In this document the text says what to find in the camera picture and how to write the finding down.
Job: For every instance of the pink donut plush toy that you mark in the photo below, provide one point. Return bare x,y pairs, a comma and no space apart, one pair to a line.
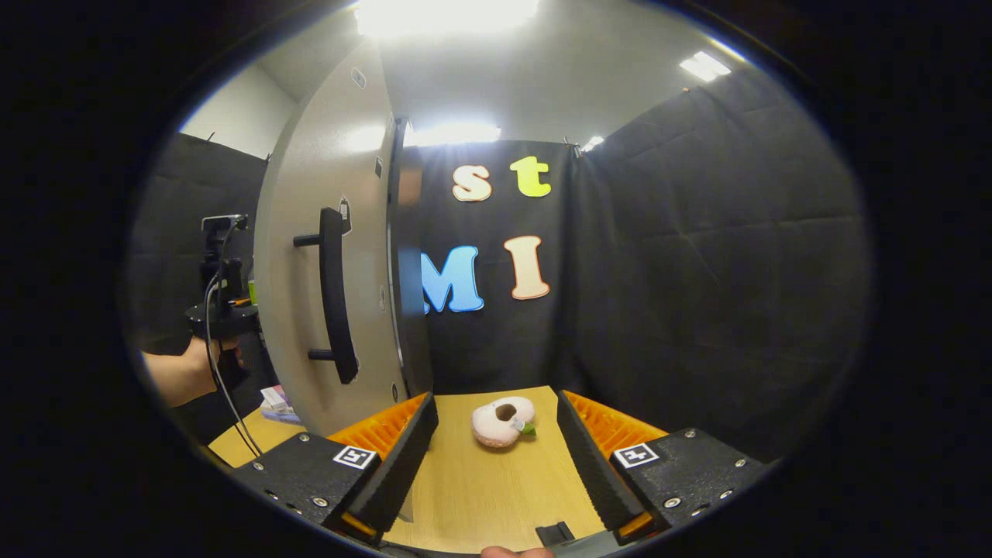
488,426

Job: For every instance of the white pink paper packet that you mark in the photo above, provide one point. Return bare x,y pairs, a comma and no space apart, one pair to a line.
273,397

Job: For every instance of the blue packet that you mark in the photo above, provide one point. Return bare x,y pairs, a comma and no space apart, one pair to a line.
283,417

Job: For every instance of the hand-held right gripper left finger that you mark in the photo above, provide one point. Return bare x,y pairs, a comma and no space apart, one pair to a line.
407,457

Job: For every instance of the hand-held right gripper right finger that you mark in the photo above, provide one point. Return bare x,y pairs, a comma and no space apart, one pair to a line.
589,465

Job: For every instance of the black backdrop cloth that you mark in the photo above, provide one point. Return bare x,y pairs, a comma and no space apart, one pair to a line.
697,271

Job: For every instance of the ceiling light panel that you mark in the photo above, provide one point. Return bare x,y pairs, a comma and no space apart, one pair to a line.
446,15
453,133
704,66
593,143

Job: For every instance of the grey cabinet door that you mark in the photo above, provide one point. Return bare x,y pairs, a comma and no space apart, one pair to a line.
310,170

